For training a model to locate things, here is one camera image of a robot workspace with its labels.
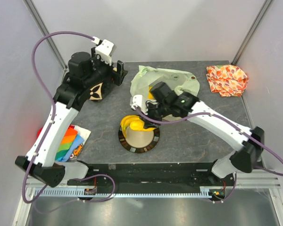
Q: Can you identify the yellow fake banana bunch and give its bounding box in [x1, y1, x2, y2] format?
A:
[120, 115, 141, 138]

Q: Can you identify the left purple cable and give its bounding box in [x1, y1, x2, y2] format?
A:
[21, 31, 116, 214]

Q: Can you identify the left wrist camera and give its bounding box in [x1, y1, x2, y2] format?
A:
[92, 36, 116, 66]

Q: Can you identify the pale green plastic bag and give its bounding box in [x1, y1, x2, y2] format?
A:
[130, 65, 200, 102]

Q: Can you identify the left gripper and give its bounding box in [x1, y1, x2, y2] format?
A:
[84, 48, 128, 89]

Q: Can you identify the smooth yellow fake mango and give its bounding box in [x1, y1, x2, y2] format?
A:
[148, 91, 155, 100]

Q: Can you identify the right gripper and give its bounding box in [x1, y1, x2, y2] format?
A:
[139, 101, 170, 128]

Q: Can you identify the wrinkled yellow fake fruit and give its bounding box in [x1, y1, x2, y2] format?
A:
[129, 120, 156, 131]

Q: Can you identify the black rimmed ceramic plate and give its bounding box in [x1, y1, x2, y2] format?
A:
[118, 123, 160, 153]

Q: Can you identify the orange floral cloth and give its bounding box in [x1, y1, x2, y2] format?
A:
[206, 65, 249, 97]

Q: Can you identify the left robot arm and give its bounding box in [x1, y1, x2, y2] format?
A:
[15, 52, 127, 187]

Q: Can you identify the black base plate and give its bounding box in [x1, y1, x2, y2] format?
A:
[67, 162, 236, 188]

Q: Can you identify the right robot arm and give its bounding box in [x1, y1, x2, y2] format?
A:
[146, 82, 264, 186]

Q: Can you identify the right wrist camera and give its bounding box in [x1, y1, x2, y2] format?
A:
[130, 95, 148, 115]

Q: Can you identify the grey slotted cable duct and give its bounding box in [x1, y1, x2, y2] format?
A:
[33, 186, 225, 199]

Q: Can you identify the rainbow striped cloth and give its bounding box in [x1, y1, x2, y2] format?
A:
[36, 124, 92, 163]

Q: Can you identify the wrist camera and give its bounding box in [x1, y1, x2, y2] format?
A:
[130, 95, 148, 115]
[92, 36, 116, 66]

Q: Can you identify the black floral patterned cloth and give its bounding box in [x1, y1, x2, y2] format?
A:
[88, 81, 117, 102]

